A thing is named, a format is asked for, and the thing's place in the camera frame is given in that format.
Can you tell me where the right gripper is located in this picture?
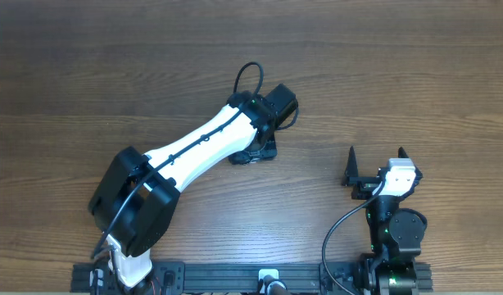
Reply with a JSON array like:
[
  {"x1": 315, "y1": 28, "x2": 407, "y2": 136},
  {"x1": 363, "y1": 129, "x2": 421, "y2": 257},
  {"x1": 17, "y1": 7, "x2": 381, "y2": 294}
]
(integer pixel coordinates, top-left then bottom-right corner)
[{"x1": 342, "y1": 146, "x2": 424, "y2": 201}]

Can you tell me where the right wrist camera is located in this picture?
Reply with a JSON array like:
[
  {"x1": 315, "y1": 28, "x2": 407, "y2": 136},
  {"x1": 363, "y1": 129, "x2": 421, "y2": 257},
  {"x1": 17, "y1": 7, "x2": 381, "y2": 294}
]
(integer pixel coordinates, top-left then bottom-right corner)
[{"x1": 381, "y1": 157, "x2": 417, "y2": 197}]

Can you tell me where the mounting rail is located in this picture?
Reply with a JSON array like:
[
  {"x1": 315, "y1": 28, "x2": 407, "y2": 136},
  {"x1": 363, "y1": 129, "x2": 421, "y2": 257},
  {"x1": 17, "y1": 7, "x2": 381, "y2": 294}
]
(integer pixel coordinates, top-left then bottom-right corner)
[{"x1": 70, "y1": 261, "x2": 433, "y2": 295}]

